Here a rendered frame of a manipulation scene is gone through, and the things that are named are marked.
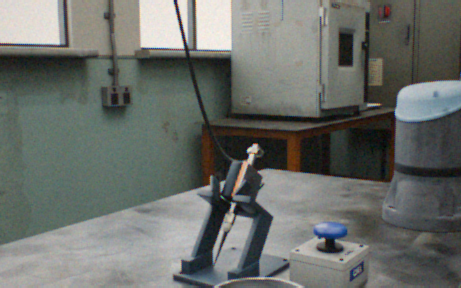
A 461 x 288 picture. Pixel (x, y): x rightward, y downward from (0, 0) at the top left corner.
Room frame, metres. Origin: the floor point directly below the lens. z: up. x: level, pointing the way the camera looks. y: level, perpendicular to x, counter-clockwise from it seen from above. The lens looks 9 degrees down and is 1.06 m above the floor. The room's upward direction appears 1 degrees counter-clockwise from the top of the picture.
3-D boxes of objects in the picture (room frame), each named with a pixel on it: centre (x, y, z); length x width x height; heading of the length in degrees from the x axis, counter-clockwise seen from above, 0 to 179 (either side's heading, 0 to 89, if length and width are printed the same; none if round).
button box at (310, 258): (0.62, -0.12, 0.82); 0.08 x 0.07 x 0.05; 144
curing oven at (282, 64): (3.05, -0.42, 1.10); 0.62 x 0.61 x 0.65; 144
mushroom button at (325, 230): (0.61, -0.11, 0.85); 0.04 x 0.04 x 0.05
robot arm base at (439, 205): (0.88, -0.33, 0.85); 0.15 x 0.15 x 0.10
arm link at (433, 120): (0.89, -0.34, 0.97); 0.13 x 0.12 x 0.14; 119
